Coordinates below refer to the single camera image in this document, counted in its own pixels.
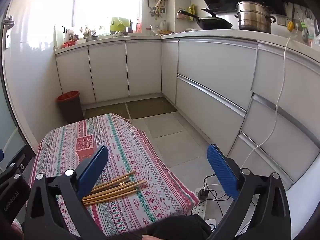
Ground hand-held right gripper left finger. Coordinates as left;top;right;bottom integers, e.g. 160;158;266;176
24;145;109;240

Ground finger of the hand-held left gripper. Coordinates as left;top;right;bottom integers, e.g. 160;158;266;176
0;145;35;179

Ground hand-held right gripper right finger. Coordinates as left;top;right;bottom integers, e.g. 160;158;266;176
206;144;292;240

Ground pink lattice utensil holder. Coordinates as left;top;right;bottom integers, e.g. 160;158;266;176
75;134;95;160

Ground pile of wooden chopsticks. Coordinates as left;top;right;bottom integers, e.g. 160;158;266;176
82;170;148;205

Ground white power strip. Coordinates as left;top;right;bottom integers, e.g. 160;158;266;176
191;187;208;220

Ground patterned striped tablecloth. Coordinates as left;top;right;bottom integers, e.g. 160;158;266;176
27;113;200;238

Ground white round device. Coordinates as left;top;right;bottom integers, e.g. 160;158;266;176
205;219;218;233

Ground olive floor mat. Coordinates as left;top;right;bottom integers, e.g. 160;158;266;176
84;102;130;121
126;97;178;120

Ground red trash bin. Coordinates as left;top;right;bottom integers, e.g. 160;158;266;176
56;90;81;125

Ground person's black trouser leg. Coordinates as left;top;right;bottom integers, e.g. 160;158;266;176
142;215;213;240

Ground white kitchen cabinets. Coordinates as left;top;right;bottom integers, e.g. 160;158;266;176
55;36;320;205

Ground white kitchen countertop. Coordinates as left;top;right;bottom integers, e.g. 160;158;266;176
54;29;320;63

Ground black wok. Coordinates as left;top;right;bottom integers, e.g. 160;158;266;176
179;10;233;30

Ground stainless steel steamer pot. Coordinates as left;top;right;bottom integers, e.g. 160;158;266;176
235;1;277;33

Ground yellow hanging brush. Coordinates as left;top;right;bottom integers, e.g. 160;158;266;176
287;5;295;32

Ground bright window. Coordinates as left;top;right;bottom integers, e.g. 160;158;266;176
30;0;142;32

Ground black cable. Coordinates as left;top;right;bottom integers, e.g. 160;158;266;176
202;174;233;220

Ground white power cable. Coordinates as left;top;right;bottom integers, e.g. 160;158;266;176
241;29;299;168

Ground metal door handle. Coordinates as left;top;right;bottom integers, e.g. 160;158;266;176
3;15;13;49

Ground wall spice rack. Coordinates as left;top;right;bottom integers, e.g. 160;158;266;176
176;6;198;20

